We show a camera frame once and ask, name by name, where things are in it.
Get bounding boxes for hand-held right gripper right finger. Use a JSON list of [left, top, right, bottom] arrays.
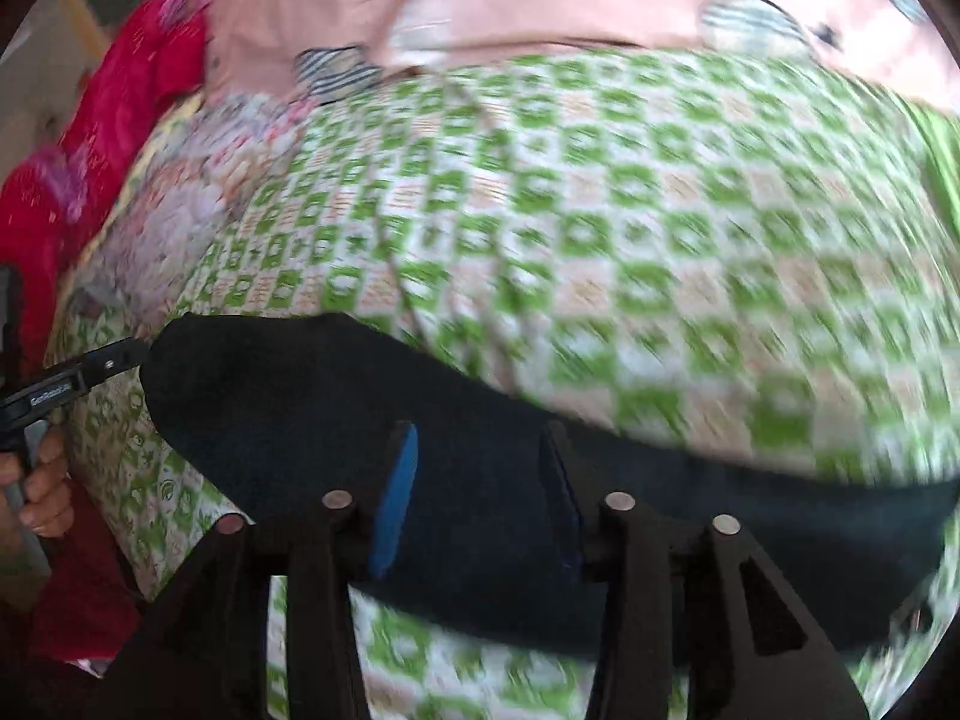
[[538, 421, 875, 720]]

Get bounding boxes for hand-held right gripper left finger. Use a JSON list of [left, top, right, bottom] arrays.
[[88, 420, 419, 720]]

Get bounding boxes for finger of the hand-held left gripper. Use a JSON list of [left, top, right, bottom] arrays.
[[71, 337, 155, 391]]

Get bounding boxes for dark navy pants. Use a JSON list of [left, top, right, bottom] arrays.
[[139, 313, 953, 672]]

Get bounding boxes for person's left hand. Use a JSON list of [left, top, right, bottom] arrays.
[[0, 427, 72, 541]]

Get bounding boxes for floral quilt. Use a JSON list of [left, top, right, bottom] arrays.
[[64, 90, 323, 316]]

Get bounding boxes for dark red clothing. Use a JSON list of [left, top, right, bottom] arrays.
[[0, 480, 147, 683]]

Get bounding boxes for red patterned cloth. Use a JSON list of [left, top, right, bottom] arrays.
[[0, 0, 215, 376]]

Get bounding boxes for green checkered bed sheet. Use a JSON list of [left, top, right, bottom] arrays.
[[45, 45, 960, 720]]

